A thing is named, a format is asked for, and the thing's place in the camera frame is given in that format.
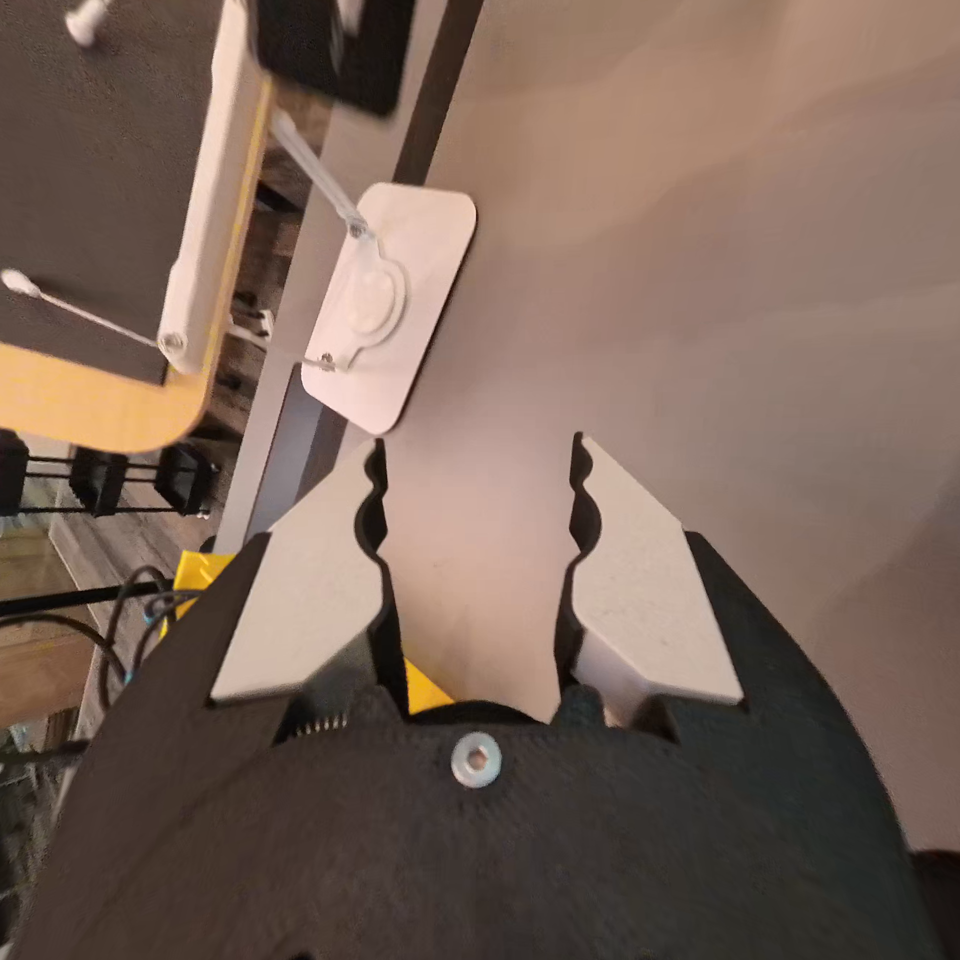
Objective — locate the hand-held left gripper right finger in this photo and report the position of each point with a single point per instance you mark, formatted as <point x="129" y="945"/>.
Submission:
<point x="652" y="607"/>

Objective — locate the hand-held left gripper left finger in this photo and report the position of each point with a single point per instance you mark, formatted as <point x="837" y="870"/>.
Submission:
<point x="307" y="600"/>

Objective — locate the white stand with wooden board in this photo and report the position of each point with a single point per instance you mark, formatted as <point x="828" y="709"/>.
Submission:
<point x="420" y="247"/>

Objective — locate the dark blurred object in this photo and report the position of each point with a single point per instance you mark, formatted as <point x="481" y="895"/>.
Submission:
<point x="330" y="67"/>

